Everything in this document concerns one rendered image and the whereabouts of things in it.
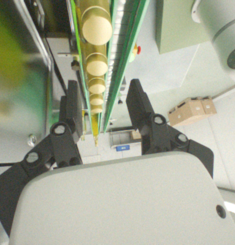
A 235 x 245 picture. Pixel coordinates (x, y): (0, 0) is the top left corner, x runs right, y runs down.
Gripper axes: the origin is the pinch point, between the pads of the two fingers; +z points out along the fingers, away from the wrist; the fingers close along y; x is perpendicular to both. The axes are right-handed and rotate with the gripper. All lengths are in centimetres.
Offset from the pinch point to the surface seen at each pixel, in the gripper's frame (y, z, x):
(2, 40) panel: -12.6, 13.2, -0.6
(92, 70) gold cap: -0.8, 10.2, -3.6
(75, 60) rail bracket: -5.5, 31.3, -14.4
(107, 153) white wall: 47, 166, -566
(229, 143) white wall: 359, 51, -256
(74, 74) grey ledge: -9, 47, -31
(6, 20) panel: -12.6, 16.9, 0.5
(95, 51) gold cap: -0.1, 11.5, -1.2
